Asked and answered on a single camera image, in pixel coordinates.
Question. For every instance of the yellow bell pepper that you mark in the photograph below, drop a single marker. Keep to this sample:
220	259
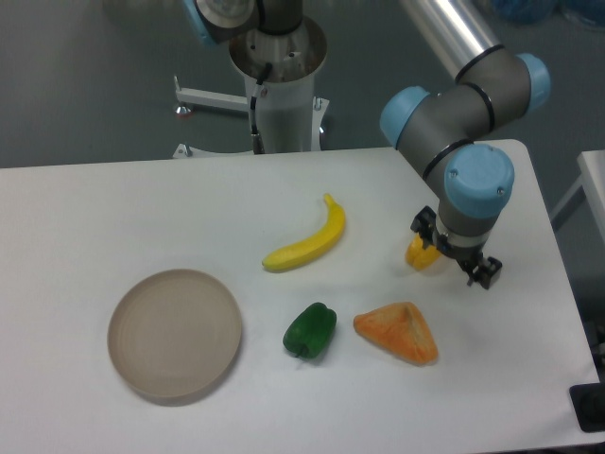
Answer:
419	256

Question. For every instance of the green bell pepper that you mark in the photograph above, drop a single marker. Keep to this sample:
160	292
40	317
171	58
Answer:
309	334

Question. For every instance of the beige round plate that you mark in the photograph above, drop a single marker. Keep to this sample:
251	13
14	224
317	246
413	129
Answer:
174	336

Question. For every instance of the white table at right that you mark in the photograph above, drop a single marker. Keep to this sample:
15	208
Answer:
588	186

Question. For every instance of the orange triangular bread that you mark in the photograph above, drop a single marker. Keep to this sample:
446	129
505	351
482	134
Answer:
401	329

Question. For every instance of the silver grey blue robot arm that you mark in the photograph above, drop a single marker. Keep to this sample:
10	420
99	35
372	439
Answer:
438	135

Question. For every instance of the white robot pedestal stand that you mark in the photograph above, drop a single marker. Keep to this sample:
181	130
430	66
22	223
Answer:
279	73

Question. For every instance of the blue bag in background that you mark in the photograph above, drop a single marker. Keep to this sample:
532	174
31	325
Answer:
585	13

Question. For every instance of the black device at right edge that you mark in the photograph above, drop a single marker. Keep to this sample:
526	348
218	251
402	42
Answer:
588	404

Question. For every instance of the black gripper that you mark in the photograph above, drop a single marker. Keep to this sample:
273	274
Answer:
467	250

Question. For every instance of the yellow banana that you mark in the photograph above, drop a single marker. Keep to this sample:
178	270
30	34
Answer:
309	249

